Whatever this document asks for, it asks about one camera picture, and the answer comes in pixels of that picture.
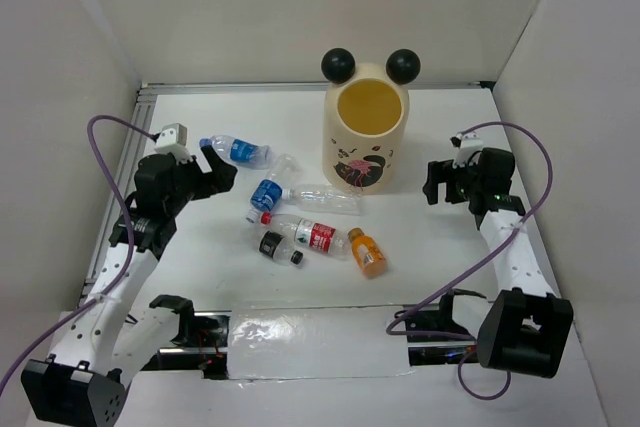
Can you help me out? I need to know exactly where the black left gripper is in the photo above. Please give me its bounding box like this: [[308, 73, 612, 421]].
[[165, 145, 236, 215]]

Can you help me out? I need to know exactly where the crushed blue label bottle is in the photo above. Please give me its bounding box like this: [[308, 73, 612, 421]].
[[246, 154, 301, 223]]

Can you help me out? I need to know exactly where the black cap small bottle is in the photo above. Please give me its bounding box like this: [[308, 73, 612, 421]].
[[258, 230, 304, 267]]

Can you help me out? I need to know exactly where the clear plastic bottle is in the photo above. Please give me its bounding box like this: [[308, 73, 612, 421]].
[[282, 184, 362, 216]]

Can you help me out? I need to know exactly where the red label bottle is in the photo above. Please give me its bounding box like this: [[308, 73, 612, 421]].
[[259, 212, 350, 258]]

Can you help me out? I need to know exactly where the orange juice bottle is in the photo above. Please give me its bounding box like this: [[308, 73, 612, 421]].
[[348, 228, 388, 278]]

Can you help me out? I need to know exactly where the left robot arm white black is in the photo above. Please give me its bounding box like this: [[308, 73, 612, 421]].
[[21, 145, 237, 426]]

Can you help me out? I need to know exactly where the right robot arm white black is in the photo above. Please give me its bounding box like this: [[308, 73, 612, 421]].
[[423, 148, 573, 378]]

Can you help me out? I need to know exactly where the cream bin with black ears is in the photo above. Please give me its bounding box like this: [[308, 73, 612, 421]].
[[321, 48, 421, 195]]

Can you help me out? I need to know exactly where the white taped front panel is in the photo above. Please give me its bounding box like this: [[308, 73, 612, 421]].
[[227, 307, 411, 380]]

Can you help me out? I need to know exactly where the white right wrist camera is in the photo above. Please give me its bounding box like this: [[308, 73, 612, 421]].
[[450, 131, 484, 169]]

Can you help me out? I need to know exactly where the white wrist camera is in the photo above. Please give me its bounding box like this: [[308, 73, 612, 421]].
[[154, 123, 193, 165], [450, 131, 484, 169]]

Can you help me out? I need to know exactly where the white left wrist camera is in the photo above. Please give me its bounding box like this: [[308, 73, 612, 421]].
[[154, 123, 193, 165]]

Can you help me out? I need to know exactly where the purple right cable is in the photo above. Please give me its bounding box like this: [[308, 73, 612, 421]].
[[385, 121, 554, 402]]

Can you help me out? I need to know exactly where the purple cable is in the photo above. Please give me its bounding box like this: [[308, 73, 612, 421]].
[[0, 115, 161, 393], [385, 121, 554, 402]]

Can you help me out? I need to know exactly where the aluminium frame rail left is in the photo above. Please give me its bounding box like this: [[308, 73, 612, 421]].
[[86, 114, 158, 302]]

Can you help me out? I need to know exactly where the aluminium frame rail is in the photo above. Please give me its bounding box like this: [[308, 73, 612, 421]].
[[86, 114, 158, 302], [139, 81, 496, 96]]

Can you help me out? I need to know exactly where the aluminium frame rail back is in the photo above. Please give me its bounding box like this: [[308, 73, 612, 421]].
[[139, 81, 496, 96]]

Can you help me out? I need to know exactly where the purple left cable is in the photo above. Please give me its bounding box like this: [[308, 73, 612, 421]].
[[0, 115, 161, 393]]

